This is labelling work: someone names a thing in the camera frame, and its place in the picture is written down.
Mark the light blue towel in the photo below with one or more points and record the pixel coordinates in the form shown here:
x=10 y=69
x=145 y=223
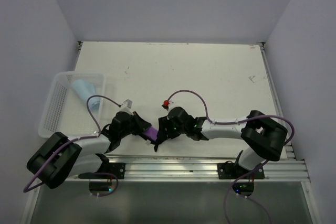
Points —
x=85 y=89

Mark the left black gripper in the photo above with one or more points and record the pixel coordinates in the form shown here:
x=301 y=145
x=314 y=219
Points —
x=141 y=124

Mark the dark grey towel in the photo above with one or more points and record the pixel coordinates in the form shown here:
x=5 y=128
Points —
x=153 y=136

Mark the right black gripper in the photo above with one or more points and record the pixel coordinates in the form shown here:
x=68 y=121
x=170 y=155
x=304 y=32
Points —
x=164 y=123

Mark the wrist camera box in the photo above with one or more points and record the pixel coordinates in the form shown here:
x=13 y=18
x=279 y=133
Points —
x=126 y=106
x=167 y=104

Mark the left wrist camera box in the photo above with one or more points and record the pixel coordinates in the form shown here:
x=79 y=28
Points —
x=126 y=106

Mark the aluminium mounting rail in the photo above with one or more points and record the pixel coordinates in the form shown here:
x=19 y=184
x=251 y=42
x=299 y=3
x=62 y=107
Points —
x=187 y=169

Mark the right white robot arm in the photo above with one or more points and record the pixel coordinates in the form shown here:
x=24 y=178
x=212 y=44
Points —
x=264 y=136

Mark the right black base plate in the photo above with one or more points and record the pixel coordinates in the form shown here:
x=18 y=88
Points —
x=231 y=170

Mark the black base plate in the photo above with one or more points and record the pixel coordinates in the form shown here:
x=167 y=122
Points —
x=231 y=170
x=105 y=172

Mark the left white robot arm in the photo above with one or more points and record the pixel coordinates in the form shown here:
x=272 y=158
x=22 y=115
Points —
x=59 y=157

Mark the white plastic basket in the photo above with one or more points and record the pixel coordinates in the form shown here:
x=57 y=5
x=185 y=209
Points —
x=65 y=112

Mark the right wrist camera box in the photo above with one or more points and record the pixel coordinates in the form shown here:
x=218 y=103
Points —
x=167 y=104

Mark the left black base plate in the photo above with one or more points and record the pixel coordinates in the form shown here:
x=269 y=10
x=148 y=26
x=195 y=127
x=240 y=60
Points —
x=105 y=172

